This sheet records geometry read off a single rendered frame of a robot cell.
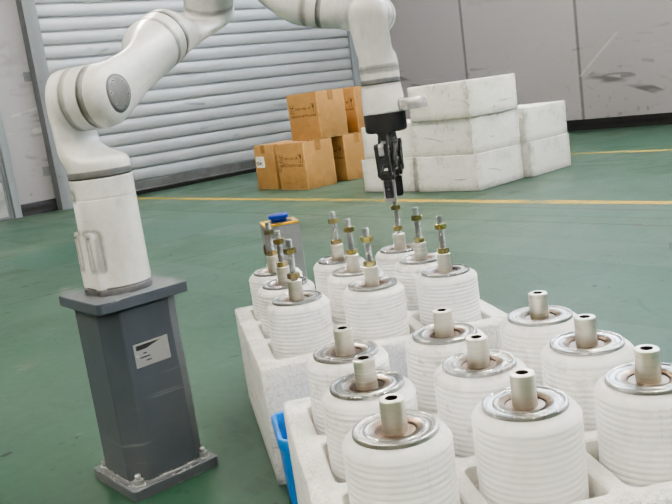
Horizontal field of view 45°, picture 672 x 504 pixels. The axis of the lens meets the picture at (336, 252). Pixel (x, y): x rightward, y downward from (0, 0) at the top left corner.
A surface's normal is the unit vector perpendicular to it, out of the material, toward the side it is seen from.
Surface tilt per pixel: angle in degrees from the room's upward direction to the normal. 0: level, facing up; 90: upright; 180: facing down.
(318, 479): 0
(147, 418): 90
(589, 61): 90
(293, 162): 90
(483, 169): 90
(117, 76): 79
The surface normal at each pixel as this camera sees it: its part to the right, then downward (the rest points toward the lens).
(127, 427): -0.07, 0.19
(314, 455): -0.14, -0.97
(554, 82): -0.75, 0.22
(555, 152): 0.69, 0.04
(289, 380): 0.22, 0.15
